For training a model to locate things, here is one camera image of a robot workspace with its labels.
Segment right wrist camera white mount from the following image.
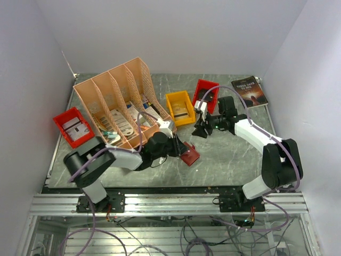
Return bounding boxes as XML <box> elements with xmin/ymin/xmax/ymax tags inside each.
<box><xmin>194</xmin><ymin>100</ymin><xmax>208</xmax><ymax>121</ymax></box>

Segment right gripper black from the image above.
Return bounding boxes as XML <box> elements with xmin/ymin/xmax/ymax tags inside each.
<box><xmin>191</xmin><ymin>110</ymin><xmax>225</xmax><ymax>138</ymax></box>

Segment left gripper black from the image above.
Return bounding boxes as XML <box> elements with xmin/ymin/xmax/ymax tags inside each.
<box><xmin>152</xmin><ymin>132</ymin><xmax>190</xmax><ymax>160</ymax></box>

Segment aluminium mounting rail frame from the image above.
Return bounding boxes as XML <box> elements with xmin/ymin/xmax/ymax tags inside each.
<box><xmin>16</xmin><ymin>192</ymin><xmax>322</xmax><ymax>255</ymax></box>

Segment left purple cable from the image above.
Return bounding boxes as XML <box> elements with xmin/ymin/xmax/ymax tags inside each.
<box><xmin>57</xmin><ymin>111</ymin><xmax>163</xmax><ymax>256</ymax></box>

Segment gold card in bin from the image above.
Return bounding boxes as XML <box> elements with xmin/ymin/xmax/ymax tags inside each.
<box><xmin>171</xmin><ymin>101</ymin><xmax>189</xmax><ymax>121</ymax></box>

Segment dark paperback book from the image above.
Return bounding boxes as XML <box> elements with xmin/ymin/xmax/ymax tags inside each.
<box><xmin>231</xmin><ymin>76</ymin><xmax>269</xmax><ymax>108</ymax></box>

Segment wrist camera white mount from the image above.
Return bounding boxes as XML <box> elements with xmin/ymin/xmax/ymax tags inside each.
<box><xmin>194</xmin><ymin>100</ymin><xmax>208</xmax><ymax>121</ymax></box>
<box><xmin>156</xmin><ymin>118</ymin><xmax>175</xmax><ymax>138</ymax></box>

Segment red bin with cards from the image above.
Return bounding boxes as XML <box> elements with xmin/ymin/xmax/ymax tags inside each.
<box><xmin>192</xmin><ymin>79</ymin><xmax>219</xmax><ymax>114</ymax></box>

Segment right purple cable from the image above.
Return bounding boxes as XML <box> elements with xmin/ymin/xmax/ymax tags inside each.
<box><xmin>200</xmin><ymin>85</ymin><xmax>303</xmax><ymax>233</ymax></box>

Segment white cards in left bin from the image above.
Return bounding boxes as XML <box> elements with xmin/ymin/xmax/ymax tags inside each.
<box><xmin>62</xmin><ymin>117</ymin><xmax>90</xmax><ymax>141</ymax></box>

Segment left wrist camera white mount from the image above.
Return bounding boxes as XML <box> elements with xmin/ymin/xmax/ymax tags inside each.
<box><xmin>156</xmin><ymin>118</ymin><xmax>175</xmax><ymax>138</ymax></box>

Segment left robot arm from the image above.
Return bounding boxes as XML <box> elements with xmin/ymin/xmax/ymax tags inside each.
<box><xmin>63</xmin><ymin>132</ymin><xmax>190</xmax><ymax>213</ymax></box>

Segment red card holder wallet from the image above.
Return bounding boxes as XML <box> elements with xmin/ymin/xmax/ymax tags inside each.
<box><xmin>180</xmin><ymin>142</ymin><xmax>200</xmax><ymax>166</ymax></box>

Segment yellow plastic bin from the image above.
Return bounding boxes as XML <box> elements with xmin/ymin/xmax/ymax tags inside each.
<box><xmin>166</xmin><ymin>91</ymin><xmax>196</xmax><ymax>127</ymax></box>

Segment purple cable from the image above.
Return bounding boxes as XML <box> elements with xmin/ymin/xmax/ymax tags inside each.
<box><xmin>200</xmin><ymin>85</ymin><xmax>303</xmax><ymax>233</ymax></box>
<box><xmin>57</xmin><ymin>111</ymin><xmax>163</xmax><ymax>256</ymax></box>

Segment black credit card stack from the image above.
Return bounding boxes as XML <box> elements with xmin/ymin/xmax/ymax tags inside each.
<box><xmin>198</xmin><ymin>89</ymin><xmax>215</xmax><ymax>102</ymax></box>

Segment pink file organizer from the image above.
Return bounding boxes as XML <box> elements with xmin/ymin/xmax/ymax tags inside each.
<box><xmin>74</xmin><ymin>57</ymin><xmax>172</xmax><ymax>149</ymax></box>

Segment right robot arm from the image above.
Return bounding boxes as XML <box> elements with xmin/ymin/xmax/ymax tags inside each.
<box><xmin>192</xmin><ymin>96</ymin><xmax>303</xmax><ymax>211</ymax></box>

